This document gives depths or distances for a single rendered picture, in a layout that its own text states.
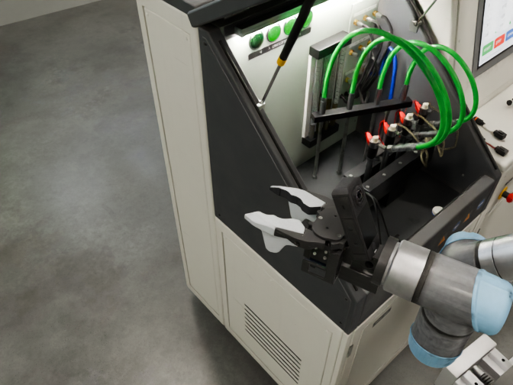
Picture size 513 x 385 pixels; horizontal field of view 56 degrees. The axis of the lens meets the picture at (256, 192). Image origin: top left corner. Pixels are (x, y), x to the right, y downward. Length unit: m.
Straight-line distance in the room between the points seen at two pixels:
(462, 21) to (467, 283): 1.09
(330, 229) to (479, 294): 0.20
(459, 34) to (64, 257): 2.04
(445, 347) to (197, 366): 1.57
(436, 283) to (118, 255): 2.09
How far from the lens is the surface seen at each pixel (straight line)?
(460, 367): 1.17
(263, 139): 1.16
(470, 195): 1.58
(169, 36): 1.34
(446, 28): 1.60
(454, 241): 0.86
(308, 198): 0.74
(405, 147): 1.35
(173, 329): 2.30
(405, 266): 0.67
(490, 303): 0.67
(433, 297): 0.67
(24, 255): 2.76
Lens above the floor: 1.98
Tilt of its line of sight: 45 degrees down
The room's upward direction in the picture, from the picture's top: straight up
